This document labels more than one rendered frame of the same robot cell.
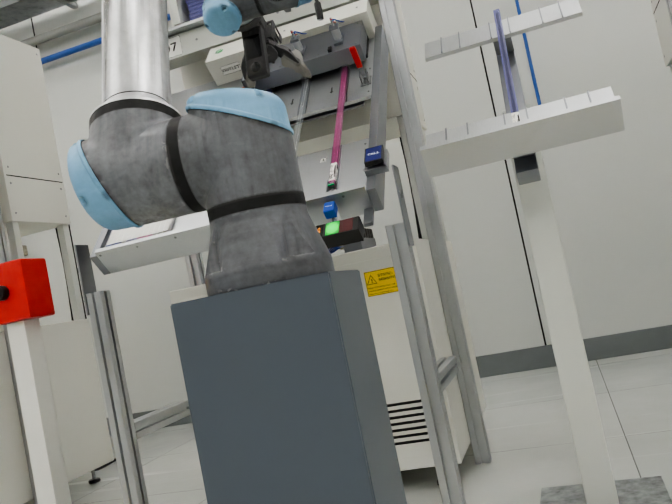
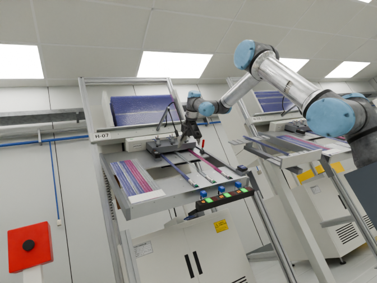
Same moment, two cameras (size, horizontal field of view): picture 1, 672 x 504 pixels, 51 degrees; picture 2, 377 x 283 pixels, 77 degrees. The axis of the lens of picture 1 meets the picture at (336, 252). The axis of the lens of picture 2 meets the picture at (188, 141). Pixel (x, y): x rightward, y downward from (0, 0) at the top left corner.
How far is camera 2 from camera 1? 126 cm
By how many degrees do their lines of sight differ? 48
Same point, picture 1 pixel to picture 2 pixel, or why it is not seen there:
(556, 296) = (299, 216)
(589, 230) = not seen: hidden behind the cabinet
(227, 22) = (211, 111)
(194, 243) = (180, 200)
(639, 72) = not seen: hidden behind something
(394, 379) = (233, 269)
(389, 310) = (225, 237)
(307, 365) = not seen: outside the picture
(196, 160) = (368, 110)
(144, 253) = (155, 206)
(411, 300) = (267, 219)
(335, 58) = (187, 145)
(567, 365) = (310, 240)
